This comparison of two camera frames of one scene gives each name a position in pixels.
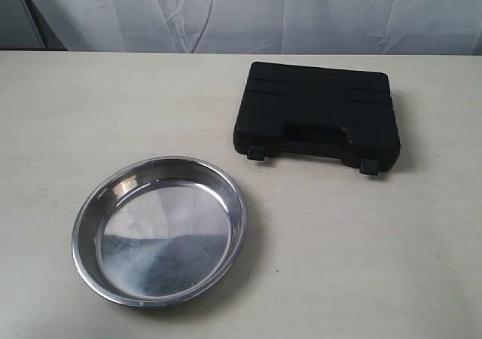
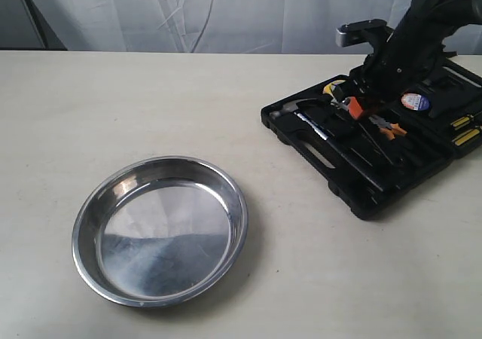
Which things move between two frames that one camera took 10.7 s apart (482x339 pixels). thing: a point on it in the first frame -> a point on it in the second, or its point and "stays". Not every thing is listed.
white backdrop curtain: x=365 y=16 stays
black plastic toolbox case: x=318 y=111 -> x=368 y=162
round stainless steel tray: x=160 y=233 stays
